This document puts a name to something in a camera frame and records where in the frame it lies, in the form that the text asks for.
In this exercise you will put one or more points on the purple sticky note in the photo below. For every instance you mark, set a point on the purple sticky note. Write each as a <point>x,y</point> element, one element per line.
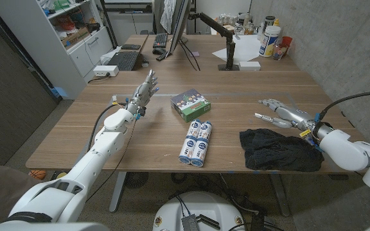
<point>194,54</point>

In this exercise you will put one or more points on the brown cardboard box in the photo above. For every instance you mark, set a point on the brown cardboard box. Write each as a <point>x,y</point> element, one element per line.
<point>74,38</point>

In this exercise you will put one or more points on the grey table leg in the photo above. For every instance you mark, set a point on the grey table leg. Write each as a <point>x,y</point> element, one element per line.
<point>280,195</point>
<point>117,192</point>

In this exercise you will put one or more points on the small black keyboard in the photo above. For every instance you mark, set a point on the small black keyboard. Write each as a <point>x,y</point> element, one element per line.
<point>160,40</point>

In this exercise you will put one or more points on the white power strip box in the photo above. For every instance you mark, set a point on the white power strip box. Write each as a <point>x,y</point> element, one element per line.
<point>105,70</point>

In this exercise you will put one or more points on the clear jar with coloured bits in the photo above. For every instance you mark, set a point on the clear jar with coloured bits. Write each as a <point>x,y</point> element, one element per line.
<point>278,51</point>

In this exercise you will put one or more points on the black shorts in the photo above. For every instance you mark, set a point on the black shorts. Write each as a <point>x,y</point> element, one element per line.
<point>275,150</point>

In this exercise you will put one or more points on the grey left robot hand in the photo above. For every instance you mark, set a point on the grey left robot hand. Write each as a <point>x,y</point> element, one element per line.
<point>141,94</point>

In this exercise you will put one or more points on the white wipes canister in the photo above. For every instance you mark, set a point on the white wipes canister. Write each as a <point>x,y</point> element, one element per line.
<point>268,41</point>

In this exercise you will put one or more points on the white shelf cabinet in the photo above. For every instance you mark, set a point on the white shelf cabinet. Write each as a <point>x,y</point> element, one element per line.
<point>72,64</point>

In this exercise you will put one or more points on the yellow disc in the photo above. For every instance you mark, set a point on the yellow disc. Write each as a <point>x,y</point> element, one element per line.
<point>60,175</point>

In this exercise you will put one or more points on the black computer mouse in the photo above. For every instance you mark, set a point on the black computer mouse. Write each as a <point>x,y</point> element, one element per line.
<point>158,50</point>

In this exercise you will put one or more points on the orange basketball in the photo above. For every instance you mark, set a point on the orange basketball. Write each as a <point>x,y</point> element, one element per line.
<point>37,174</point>

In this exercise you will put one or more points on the small white box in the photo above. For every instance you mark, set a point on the small white box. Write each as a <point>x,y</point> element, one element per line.
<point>249,65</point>

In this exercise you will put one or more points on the white hanging cloth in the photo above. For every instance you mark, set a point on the white hanging cloth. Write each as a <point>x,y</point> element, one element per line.
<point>168,14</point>

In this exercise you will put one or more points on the yellow capped bottle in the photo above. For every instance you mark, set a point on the yellow capped bottle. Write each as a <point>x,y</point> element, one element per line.
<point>276,22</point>

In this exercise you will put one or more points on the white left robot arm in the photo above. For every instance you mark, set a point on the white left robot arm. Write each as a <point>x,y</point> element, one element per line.
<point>85,167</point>

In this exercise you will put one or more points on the black remote control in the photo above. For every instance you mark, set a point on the black remote control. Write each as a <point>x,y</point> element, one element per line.
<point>163,56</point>

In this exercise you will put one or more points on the large black keyboard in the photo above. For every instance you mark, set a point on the large black keyboard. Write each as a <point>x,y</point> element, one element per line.
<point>125,60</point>

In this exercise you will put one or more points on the black lidded container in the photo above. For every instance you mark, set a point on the black lidded container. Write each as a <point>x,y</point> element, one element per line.
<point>269,22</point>

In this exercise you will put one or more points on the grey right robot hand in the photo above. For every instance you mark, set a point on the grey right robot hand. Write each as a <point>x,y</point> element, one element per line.
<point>295,117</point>

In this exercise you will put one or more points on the black round floor fan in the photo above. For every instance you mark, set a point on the black round floor fan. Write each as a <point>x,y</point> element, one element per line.
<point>136,179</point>

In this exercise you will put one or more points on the black computer monitor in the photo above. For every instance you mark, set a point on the black computer monitor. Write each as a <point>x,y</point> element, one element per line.
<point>180,25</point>

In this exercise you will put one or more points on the green christmas print package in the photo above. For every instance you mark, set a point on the green christmas print package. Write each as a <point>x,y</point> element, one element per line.
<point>189,104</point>

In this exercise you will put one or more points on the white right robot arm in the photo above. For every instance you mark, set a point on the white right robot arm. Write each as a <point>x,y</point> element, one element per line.
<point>345,150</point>

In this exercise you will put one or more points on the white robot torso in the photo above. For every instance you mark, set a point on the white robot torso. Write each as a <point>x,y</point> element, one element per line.
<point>201,205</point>

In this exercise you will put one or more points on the white paper sheet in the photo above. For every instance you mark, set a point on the white paper sheet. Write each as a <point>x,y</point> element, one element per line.
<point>247,48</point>

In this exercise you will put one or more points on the brown upholstered chair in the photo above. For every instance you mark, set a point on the brown upholstered chair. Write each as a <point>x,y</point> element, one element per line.
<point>2,189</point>

